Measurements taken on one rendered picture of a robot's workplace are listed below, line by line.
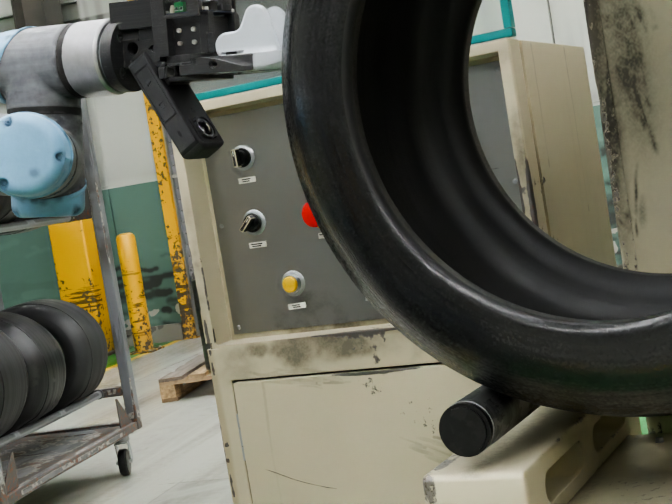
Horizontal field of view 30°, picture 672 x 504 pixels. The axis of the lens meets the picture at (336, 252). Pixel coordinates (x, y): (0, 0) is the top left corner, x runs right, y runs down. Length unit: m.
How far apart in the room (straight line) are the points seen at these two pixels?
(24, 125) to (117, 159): 10.02
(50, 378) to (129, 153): 6.21
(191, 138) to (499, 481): 0.43
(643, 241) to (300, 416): 0.72
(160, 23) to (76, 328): 4.23
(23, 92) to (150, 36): 0.15
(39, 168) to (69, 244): 9.70
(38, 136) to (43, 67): 0.16
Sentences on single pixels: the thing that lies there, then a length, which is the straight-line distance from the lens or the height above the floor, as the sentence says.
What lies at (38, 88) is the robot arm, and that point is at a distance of 1.29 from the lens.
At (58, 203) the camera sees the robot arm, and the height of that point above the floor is 1.14.
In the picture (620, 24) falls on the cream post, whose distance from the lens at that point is 1.33.
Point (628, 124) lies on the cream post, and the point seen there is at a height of 1.12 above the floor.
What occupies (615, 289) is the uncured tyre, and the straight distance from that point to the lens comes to 1.23.
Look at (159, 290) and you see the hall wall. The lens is 11.08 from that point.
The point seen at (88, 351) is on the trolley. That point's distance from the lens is 5.39.
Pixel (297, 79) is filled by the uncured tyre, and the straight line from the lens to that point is 1.04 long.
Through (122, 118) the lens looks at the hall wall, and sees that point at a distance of 11.12.
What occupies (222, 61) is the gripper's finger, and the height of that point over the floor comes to 1.24.
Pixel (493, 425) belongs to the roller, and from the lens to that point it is 1.02.
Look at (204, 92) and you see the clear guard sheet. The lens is 1.92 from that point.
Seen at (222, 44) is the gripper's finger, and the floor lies 1.26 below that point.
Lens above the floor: 1.11
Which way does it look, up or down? 3 degrees down
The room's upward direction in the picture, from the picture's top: 9 degrees counter-clockwise
